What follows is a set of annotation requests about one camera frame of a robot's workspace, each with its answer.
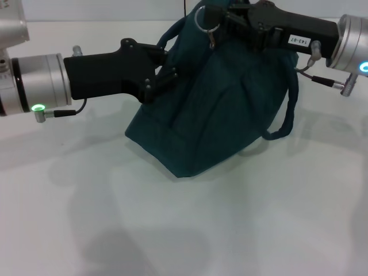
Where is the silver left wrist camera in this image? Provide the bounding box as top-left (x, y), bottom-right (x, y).
top-left (0, 0), bottom-right (30, 52)

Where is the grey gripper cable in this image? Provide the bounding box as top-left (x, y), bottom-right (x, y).
top-left (295, 40), bottom-right (358, 98)
top-left (33, 98), bottom-right (88, 124)

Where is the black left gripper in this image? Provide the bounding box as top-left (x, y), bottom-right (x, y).
top-left (63, 38), bottom-right (178, 104)

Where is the grey right gripper cable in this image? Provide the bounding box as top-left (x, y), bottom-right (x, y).
top-left (295, 40), bottom-right (358, 98)

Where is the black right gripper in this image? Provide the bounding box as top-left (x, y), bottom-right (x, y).
top-left (205, 0), bottom-right (339, 58)

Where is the grey left gripper cable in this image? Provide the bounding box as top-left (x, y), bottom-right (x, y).
top-left (33, 98), bottom-right (88, 124)

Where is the dark teal insulated lunch bag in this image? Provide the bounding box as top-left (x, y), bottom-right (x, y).
top-left (125, 0), bottom-right (300, 179)

